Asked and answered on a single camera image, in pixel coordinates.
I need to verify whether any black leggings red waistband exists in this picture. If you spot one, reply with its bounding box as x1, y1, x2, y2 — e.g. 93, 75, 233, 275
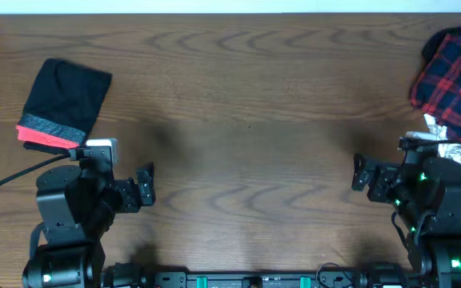
16, 58, 112, 154

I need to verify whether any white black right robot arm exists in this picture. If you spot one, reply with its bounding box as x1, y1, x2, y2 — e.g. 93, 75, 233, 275
351, 152, 461, 287

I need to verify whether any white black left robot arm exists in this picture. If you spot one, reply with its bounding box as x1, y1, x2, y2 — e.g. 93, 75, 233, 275
22, 160, 155, 287

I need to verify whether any red navy plaid garment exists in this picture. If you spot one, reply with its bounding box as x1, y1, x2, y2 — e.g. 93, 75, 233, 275
409, 26, 461, 141

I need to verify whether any black mounting rail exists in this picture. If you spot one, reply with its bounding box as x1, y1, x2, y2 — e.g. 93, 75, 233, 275
100, 263, 369, 288

